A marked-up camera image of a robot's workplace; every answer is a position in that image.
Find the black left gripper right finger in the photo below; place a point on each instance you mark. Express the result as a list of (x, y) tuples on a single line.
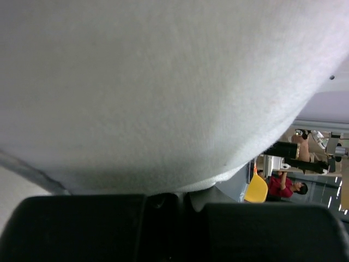
[(270, 232)]

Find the yellow chair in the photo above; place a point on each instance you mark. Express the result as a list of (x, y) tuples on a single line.
[(257, 190)]

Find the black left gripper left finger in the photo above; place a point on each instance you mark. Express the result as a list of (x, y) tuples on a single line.
[(74, 228)]

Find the white pillow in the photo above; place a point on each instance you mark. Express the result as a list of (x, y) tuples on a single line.
[(101, 97)]

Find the person in red shirt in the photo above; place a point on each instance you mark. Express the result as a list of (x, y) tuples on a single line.
[(280, 186)]

